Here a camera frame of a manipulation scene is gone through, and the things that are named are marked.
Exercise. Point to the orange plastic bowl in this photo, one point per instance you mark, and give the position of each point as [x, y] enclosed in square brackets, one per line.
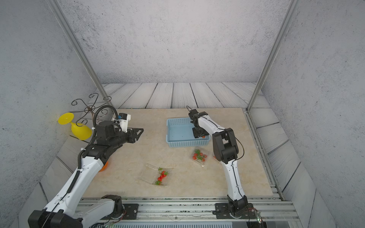
[104, 167]

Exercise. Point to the strawberries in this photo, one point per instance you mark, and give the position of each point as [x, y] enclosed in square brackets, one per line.
[162, 176]
[199, 156]

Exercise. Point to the aluminium frame post right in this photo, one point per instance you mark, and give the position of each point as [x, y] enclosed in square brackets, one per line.
[275, 48]

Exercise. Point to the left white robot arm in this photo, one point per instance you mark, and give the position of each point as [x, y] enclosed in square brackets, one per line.
[60, 212]

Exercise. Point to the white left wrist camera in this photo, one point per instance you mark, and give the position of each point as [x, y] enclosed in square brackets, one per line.
[122, 119]

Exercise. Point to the light blue perforated basket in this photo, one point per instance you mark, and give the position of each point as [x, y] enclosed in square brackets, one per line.
[180, 133]

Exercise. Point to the yellow plastic goblet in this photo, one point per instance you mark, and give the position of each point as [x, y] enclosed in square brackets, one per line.
[82, 132]

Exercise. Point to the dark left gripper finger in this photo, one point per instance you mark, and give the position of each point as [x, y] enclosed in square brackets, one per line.
[138, 132]
[133, 138]

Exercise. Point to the dark wire jewellery stand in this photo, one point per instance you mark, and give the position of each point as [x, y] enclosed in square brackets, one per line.
[88, 111]

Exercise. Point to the aluminium frame post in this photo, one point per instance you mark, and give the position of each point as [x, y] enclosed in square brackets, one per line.
[59, 15]
[275, 48]

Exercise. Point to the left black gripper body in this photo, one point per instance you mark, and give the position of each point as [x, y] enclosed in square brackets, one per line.
[120, 139]

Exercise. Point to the aluminium frame post left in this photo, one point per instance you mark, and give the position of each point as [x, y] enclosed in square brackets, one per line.
[59, 15]

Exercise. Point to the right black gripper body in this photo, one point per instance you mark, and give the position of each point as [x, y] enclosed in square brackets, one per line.
[199, 132]

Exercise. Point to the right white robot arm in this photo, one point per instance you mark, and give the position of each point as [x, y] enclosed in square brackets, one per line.
[225, 148]

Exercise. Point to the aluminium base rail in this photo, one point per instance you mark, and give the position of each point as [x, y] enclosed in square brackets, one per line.
[259, 212]

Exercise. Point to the clear clamshell container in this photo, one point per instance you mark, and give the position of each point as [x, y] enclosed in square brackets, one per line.
[149, 174]
[204, 151]

